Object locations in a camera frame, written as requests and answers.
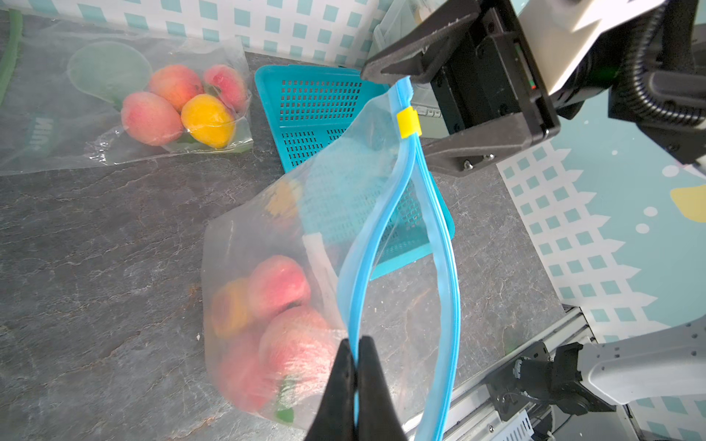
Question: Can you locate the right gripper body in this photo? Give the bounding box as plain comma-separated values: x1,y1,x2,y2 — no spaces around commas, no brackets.
430,1,561,143

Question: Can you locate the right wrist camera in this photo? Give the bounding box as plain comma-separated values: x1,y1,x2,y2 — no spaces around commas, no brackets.
518,0,663,95

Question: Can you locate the clear green zip-top bag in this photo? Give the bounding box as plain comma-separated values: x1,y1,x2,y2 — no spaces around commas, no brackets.
1,10,252,176

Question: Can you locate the orange-pink peach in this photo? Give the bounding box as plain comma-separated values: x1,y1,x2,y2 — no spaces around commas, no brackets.
147,64,205,113

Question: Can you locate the blue stick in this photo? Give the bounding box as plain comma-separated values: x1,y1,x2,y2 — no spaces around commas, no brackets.
200,75,461,441

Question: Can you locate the pink peach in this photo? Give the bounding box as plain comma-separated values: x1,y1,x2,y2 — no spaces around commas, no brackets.
259,306,338,391
217,333,278,413
204,64,250,115
247,255,312,320
121,92,184,146

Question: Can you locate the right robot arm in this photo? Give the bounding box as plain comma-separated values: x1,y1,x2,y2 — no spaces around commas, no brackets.
442,93,705,345

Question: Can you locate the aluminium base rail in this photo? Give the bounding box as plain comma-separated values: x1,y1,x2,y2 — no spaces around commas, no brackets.
402,305,641,441

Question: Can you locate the teal plastic basket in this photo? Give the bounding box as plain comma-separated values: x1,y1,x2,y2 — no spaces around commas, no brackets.
250,66,457,284

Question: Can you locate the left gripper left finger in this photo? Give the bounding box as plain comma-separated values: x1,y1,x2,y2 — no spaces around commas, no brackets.
304,339,357,441

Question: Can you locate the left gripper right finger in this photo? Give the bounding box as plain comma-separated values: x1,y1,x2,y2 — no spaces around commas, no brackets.
357,336,407,441

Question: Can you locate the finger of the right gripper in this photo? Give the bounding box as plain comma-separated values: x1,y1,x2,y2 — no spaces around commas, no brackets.
360,0,482,85
423,113,546,176

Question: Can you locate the yellow peach with leaf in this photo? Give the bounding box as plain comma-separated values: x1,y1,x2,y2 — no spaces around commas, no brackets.
210,277,255,340

